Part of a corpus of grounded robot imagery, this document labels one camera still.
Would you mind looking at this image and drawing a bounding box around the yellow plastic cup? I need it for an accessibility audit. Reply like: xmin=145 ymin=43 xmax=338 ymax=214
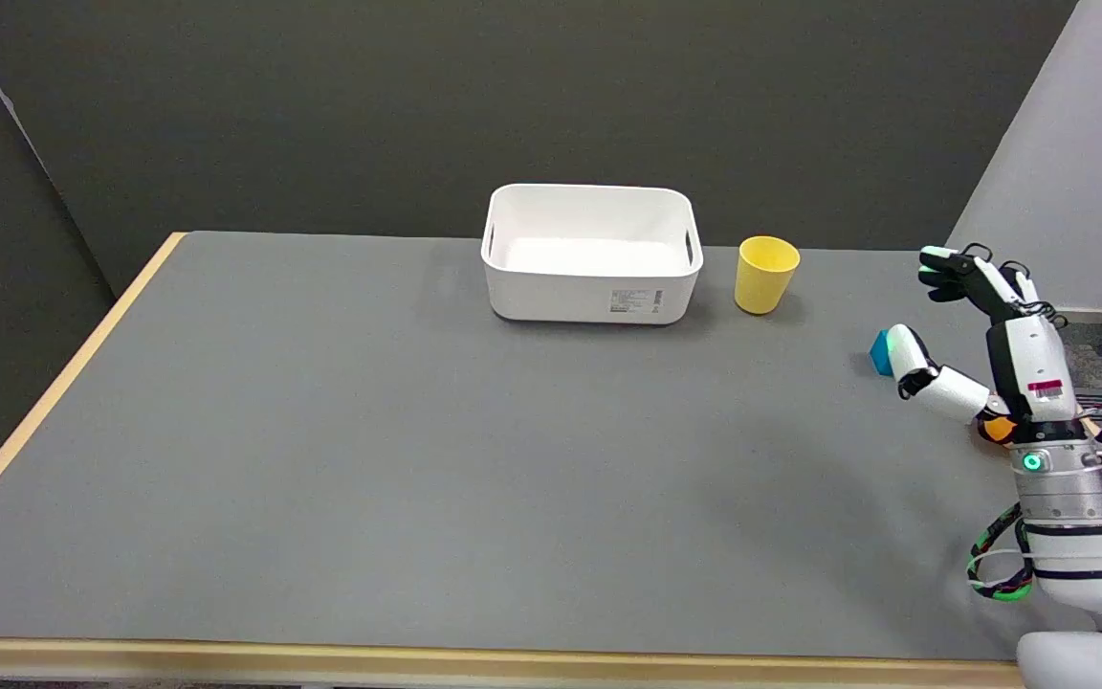
xmin=735 ymin=235 xmax=801 ymax=316

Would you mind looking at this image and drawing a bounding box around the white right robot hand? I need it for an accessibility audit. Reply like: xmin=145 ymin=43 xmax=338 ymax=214
xmin=886 ymin=244 xmax=1090 ymax=447

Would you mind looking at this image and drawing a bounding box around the white plastic storage bin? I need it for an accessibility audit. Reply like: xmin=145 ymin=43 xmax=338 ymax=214
xmin=480 ymin=184 xmax=704 ymax=326

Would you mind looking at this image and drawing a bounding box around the black green cable loop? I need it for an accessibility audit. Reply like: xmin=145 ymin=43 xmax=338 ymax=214
xmin=966 ymin=503 xmax=1036 ymax=602

